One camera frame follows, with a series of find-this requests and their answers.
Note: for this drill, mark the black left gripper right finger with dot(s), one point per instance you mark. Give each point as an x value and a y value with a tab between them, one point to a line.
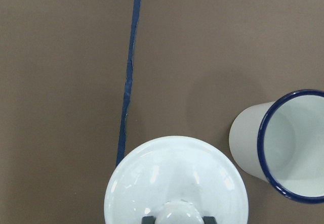
209	220

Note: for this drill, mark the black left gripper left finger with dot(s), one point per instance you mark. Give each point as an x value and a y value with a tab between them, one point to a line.
148	220

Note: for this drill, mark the white ceramic lid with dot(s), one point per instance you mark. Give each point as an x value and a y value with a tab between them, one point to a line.
176	179

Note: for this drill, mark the white enamel mug blue rim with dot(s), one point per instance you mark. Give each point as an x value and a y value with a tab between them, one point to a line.
281	143

